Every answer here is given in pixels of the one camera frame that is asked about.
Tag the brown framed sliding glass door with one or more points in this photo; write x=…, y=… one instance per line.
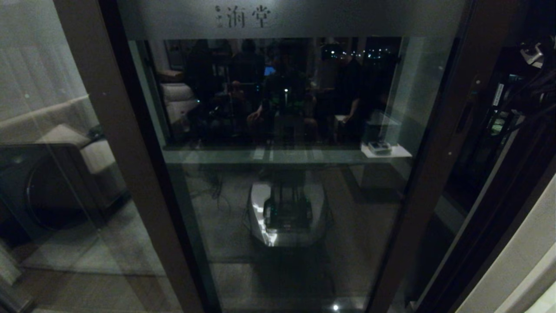
x=412, y=195

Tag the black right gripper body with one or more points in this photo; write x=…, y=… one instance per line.
x=530, y=93

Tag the dark stone window sill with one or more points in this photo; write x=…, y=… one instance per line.
x=451, y=217

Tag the light beige sofa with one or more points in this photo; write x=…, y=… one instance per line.
x=97, y=158

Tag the dark brown door jamb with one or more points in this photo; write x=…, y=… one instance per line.
x=499, y=234

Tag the dark grey upholstered seat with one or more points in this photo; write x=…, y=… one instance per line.
x=47, y=187

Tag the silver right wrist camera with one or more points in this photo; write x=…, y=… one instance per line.
x=533, y=54

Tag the light grey rug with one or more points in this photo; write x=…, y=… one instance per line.
x=100, y=248

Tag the brown framed fixed glass panel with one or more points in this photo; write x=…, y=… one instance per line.
x=143, y=195

